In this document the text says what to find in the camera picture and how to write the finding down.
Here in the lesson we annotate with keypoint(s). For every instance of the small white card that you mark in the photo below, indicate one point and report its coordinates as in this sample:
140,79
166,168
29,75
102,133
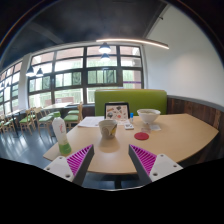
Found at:
155,127

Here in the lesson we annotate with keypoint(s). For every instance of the green upholstered bench back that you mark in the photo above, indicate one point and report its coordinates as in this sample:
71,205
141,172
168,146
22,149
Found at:
136,98

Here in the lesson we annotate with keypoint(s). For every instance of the white paper sheet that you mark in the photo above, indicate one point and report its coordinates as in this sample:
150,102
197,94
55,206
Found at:
91,121

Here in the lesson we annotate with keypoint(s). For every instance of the wooden dining table background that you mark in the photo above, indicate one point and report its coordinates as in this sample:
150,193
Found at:
64,108

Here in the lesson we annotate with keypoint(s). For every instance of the framed picture menu stand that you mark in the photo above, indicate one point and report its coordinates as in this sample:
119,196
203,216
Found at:
117,110

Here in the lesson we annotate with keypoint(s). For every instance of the white ceramic bowl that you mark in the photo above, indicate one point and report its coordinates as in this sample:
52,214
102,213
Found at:
148,116

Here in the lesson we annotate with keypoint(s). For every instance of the dark pendant lamp front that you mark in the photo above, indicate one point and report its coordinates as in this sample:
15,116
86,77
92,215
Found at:
104,48

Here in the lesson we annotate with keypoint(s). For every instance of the white patterned ceramic cup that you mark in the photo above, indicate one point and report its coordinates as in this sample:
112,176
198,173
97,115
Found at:
108,128

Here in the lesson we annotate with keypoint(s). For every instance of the red round coaster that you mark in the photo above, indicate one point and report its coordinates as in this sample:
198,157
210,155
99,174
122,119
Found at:
141,136

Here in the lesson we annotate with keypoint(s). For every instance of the small blue-capped bottle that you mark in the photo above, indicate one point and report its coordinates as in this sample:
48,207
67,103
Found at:
131,117

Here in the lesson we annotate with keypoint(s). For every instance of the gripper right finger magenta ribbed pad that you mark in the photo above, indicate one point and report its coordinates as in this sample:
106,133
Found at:
151,167

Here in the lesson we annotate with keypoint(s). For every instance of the dark pendant lamp left rear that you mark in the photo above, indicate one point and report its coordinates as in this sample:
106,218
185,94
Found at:
39,73

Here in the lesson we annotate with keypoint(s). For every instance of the dark pendant lamp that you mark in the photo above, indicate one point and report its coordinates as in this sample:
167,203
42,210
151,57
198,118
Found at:
39,73
30,71
105,57
104,48

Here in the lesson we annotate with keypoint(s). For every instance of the long linear ceiling light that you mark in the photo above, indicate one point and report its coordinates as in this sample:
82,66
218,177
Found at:
136,41

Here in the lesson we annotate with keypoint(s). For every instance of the wooden chair far left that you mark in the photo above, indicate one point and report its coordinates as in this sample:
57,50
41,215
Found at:
6,125

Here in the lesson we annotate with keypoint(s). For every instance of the white bottle with green base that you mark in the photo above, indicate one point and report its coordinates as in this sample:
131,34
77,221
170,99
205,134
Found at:
59,129

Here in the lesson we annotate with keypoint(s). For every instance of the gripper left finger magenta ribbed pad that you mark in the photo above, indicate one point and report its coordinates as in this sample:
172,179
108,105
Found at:
73,167

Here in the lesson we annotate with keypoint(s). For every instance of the small white remote device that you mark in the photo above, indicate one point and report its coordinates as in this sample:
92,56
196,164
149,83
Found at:
129,127

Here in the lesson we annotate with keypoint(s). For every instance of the wooden chair green seat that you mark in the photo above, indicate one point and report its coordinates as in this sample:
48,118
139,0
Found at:
43,121
74,116
28,122

